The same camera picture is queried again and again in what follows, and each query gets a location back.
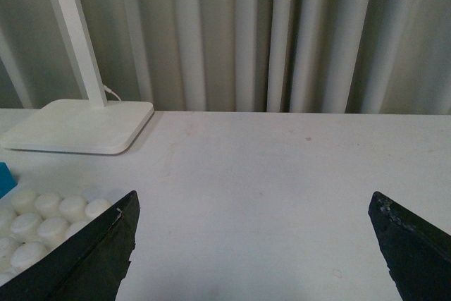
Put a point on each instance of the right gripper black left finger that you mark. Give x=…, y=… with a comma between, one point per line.
x=90, y=265

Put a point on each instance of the white desk lamp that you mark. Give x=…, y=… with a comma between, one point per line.
x=86, y=126

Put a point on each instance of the white studded base plate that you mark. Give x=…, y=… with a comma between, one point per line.
x=36, y=224

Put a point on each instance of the grey pleated curtain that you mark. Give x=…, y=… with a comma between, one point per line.
x=299, y=56

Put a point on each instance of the blue three-stud block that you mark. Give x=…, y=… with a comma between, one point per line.
x=7, y=181

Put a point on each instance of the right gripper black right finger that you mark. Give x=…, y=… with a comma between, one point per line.
x=416, y=252

